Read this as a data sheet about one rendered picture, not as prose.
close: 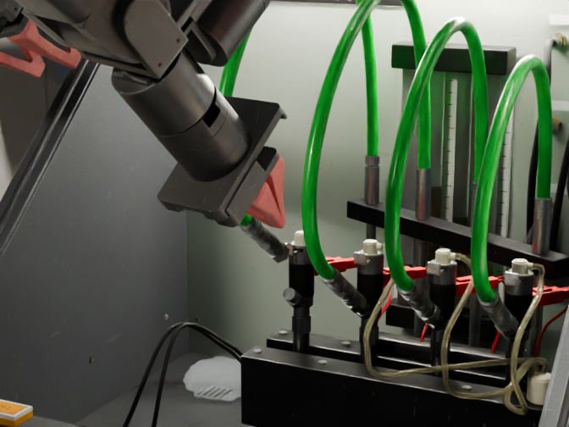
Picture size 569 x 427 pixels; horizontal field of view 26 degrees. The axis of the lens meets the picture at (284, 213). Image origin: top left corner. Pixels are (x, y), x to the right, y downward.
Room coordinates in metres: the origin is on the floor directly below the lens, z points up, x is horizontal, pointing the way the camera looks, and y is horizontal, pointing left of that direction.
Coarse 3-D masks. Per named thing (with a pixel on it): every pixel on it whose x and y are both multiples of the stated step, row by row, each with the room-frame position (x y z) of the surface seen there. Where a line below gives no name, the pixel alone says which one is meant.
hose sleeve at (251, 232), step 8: (256, 224) 1.17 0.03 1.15; (248, 232) 1.17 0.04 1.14; (256, 232) 1.17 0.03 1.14; (264, 232) 1.18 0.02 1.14; (256, 240) 1.18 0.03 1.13; (264, 240) 1.19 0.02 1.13; (272, 240) 1.20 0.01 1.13; (264, 248) 1.20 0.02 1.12; (272, 248) 1.20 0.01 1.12; (280, 248) 1.21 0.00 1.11
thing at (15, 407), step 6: (0, 402) 1.17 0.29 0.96; (6, 402) 1.17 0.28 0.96; (0, 408) 1.15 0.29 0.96; (6, 408) 1.15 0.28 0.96; (12, 408) 1.15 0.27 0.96; (18, 408) 1.15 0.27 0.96; (30, 414) 1.16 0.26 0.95; (0, 420) 1.14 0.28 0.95; (6, 420) 1.14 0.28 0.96; (12, 420) 1.14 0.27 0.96; (18, 420) 1.14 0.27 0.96; (24, 420) 1.15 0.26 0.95; (12, 426) 1.14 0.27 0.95
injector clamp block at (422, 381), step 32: (256, 352) 1.26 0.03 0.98; (288, 352) 1.26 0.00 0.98; (320, 352) 1.28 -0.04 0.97; (352, 352) 1.27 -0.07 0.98; (384, 352) 1.26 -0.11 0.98; (256, 384) 1.25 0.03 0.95; (288, 384) 1.23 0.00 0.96; (320, 384) 1.21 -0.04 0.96; (352, 384) 1.20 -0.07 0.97; (384, 384) 1.18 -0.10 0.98; (416, 384) 1.18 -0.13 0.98; (480, 384) 1.20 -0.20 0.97; (256, 416) 1.25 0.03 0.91; (288, 416) 1.23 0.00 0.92; (320, 416) 1.21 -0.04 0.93; (352, 416) 1.20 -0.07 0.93; (384, 416) 1.18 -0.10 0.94; (416, 416) 1.17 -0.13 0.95; (448, 416) 1.15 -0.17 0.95; (480, 416) 1.14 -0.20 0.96; (512, 416) 1.12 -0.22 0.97
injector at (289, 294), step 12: (300, 252) 1.27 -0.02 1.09; (300, 264) 1.27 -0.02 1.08; (300, 276) 1.27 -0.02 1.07; (312, 276) 1.27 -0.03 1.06; (288, 288) 1.25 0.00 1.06; (300, 288) 1.27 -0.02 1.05; (312, 288) 1.27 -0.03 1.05; (288, 300) 1.25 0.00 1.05; (300, 300) 1.26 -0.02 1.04; (312, 300) 1.28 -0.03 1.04; (300, 312) 1.27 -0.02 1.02; (300, 324) 1.27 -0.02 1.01; (300, 336) 1.27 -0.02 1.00; (300, 348) 1.27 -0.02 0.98
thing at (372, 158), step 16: (368, 16) 1.43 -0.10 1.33; (368, 32) 1.43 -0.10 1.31; (240, 48) 1.15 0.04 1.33; (368, 48) 1.44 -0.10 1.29; (368, 64) 1.44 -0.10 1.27; (224, 80) 1.13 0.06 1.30; (368, 80) 1.45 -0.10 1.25; (368, 96) 1.45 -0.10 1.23; (368, 112) 1.45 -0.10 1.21; (368, 128) 1.45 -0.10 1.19; (368, 144) 1.45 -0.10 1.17; (368, 160) 1.45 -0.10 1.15; (240, 224) 1.16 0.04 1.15
